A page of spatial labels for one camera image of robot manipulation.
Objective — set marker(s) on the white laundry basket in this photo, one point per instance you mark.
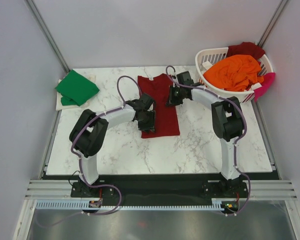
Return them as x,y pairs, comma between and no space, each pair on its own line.
206,58

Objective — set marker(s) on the dark red shirt in basket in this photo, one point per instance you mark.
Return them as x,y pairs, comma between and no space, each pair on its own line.
246,48

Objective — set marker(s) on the left aluminium frame post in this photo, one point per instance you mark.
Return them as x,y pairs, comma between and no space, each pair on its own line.
47,33

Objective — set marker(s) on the right aluminium frame post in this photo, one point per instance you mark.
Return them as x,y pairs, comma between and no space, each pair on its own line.
273,22

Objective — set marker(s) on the orange t shirt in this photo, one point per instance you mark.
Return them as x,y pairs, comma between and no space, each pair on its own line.
236,73

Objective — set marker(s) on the aluminium frame post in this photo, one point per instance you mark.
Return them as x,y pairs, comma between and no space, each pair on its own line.
47,33
273,22

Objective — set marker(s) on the folded green t shirt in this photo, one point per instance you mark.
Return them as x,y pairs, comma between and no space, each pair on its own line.
76,89

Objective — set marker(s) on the pink garment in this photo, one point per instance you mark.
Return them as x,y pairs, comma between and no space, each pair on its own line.
268,80

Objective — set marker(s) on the white slotted cable duct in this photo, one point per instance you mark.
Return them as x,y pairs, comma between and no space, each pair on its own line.
89,205

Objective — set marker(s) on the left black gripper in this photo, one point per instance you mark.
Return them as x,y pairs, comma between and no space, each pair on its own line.
150,125

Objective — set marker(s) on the dark red t shirt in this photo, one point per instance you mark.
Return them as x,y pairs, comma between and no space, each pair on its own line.
166,120

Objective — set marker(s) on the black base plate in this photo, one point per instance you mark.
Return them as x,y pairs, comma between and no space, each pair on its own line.
161,189

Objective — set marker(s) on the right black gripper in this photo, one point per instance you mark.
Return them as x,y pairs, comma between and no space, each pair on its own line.
171,100

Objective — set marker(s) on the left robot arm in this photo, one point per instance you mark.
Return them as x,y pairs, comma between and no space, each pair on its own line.
88,134

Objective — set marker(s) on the folded white cloth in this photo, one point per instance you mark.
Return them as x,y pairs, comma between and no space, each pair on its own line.
59,106

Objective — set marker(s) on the aluminium front rail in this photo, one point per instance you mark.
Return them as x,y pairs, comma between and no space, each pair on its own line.
260,190

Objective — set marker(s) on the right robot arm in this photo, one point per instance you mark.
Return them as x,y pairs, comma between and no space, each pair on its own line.
228,121

